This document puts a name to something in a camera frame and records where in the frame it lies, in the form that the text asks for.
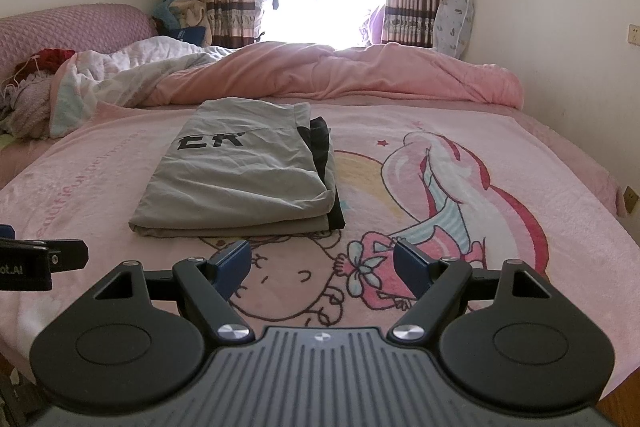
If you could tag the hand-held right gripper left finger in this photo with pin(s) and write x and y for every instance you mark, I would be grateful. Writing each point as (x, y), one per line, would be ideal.
(232, 264)

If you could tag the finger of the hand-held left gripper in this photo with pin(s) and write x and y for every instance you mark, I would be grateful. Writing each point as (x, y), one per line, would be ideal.
(70, 254)

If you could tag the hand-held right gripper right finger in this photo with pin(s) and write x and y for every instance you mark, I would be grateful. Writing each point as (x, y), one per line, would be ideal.
(410, 264)

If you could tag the grey and black jacket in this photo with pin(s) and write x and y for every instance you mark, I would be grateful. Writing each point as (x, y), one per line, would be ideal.
(240, 167)

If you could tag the pile of red and lavender clothes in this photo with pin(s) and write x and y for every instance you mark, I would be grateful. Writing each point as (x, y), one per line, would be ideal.
(30, 92)

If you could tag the pink printed blanket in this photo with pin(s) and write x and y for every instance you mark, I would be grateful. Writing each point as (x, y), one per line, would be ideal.
(450, 227)

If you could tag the pink duvet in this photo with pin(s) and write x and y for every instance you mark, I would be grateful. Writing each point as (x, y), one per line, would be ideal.
(350, 72)

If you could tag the pink quilted headboard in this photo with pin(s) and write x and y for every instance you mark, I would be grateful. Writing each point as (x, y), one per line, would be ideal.
(75, 29)

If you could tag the purple cloth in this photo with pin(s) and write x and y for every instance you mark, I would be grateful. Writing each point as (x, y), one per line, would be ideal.
(374, 24)

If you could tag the white patterned pillow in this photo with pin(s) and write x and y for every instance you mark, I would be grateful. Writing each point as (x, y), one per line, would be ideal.
(454, 24)

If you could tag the pile of blue and beige cloths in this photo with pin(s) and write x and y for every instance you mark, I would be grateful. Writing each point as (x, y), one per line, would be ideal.
(182, 17)

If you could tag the yellow wall socket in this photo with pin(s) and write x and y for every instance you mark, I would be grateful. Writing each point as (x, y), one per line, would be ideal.
(631, 201)

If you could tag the white wall socket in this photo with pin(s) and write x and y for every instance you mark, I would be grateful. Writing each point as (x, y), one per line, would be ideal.
(634, 35)

